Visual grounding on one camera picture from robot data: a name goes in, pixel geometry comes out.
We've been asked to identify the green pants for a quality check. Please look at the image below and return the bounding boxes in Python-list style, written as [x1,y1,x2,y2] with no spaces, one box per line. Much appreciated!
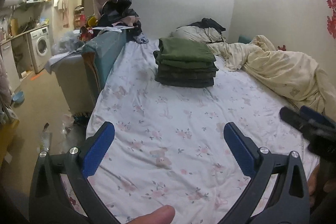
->
[153,37,218,73]

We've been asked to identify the person's right hand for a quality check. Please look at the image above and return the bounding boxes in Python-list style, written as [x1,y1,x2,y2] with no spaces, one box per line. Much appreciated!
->
[307,163,336,208]

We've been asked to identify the person's left hand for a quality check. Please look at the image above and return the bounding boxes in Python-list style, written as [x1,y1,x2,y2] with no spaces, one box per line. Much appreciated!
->
[127,205,175,224]

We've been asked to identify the flat white packaging on floor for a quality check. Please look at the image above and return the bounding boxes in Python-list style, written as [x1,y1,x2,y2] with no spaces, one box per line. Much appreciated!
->
[39,122,52,152]

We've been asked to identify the cream yellow duvet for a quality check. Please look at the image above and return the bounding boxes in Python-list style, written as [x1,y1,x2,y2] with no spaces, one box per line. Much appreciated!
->
[208,35,335,120]

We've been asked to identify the blue plastic basin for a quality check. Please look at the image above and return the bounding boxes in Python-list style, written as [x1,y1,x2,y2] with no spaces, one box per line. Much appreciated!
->
[12,91,25,105]

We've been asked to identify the floral white bed sheet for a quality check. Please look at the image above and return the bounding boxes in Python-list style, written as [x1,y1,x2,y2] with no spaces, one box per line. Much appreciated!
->
[86,40,318,223]

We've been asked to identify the white cabinet beside bed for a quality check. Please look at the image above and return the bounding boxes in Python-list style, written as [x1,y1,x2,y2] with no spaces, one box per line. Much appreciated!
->
[45,52,95,115]

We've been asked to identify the white striped pillow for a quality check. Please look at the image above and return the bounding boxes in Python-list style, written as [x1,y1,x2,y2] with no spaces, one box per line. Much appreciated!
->
[170,26,226,43]

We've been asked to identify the dark clothes on pillow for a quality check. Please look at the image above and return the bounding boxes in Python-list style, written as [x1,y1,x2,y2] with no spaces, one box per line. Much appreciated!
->
[189,18,226,33]

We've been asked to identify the white washing machine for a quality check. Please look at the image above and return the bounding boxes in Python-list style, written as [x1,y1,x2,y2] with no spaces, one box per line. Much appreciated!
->
[27,26,51,74]

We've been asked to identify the pile of dark clothes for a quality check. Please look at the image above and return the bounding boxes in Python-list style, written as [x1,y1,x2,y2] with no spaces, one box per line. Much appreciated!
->
[98,1,142,35]

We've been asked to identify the red wall decal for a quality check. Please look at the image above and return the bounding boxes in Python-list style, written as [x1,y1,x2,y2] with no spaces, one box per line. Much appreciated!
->
[326,0,336,39]

